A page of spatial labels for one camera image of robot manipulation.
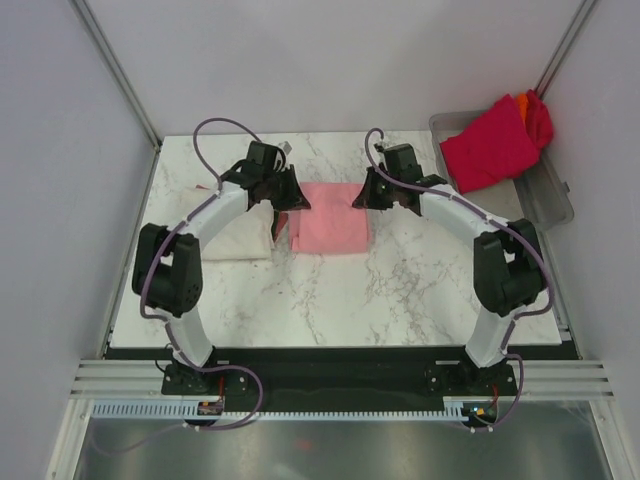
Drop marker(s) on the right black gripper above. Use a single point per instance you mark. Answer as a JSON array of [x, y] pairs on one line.
[[367, 199]]

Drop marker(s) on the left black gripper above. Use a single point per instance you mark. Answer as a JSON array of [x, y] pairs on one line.
[[295, 199]]

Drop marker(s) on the pink t shirt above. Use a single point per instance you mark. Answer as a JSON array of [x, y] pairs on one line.
[[332, 226]]

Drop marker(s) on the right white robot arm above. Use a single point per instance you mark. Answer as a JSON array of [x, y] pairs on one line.
[[508, 270]]

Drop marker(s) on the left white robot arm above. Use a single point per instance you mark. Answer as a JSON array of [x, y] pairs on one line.
[[167, 274]]

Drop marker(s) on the folded dark red t shirt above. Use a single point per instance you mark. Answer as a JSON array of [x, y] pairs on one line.
[[250, 236]]

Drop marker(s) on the folded cream t shirt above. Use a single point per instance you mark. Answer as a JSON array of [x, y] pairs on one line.
[[205, 218]]

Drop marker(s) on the crimson t shirt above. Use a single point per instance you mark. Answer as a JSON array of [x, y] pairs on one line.
[[493, 148]]

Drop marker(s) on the grey plastic tray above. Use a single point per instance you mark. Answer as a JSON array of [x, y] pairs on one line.
[[539, 193]]

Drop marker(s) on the orange t shirt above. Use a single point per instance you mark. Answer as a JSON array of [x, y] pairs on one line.
[[522, 102]]

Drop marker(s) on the left aluminium corner profile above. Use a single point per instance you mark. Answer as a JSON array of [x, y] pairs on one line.
[[107, 54]]

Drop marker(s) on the aluminium corner profile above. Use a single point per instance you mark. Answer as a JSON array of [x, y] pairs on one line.
[[107, 54], [569, 39]]

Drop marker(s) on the right aluminium corner profile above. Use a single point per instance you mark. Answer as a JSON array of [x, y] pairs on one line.
[[569, 39]]

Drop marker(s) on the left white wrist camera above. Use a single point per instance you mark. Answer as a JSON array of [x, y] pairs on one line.
[[285, 147]]

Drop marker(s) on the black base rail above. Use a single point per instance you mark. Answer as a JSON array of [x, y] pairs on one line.
[[331, 377]]

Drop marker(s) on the white slotted cable duct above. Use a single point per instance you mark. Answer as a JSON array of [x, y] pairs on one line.
[[193, 410]]

